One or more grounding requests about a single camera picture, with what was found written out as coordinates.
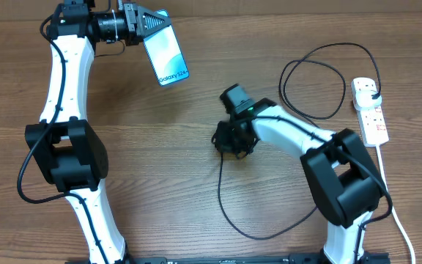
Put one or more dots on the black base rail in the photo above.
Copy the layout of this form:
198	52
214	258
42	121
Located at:
229	259

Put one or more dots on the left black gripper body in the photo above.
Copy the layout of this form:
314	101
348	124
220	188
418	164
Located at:
133	37

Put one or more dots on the white power strip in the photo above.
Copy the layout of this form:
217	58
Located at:
372	122

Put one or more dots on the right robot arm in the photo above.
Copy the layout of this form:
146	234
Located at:
343	180

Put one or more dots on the white charger plug adapter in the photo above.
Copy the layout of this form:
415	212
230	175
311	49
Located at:
366	99

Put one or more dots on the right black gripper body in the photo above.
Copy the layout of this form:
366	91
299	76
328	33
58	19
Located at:
231	137

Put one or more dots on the smartphone with light screen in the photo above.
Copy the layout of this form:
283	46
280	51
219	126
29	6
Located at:
166	57

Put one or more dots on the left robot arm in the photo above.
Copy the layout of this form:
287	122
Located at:
69	153

